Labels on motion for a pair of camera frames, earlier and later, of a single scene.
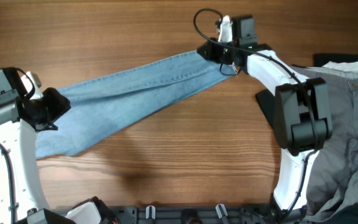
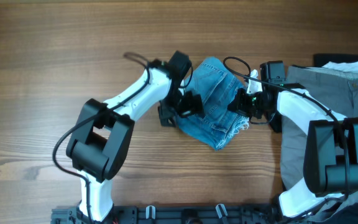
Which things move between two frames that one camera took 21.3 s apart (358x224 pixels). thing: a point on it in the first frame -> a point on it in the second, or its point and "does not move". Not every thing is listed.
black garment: x=266 y=98 does not move
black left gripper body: x=51 y=107 -> x=185 y=104
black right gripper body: x=220 y=53 -> x=250 y=104
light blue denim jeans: x=99 y=104 -> x=214 y=83
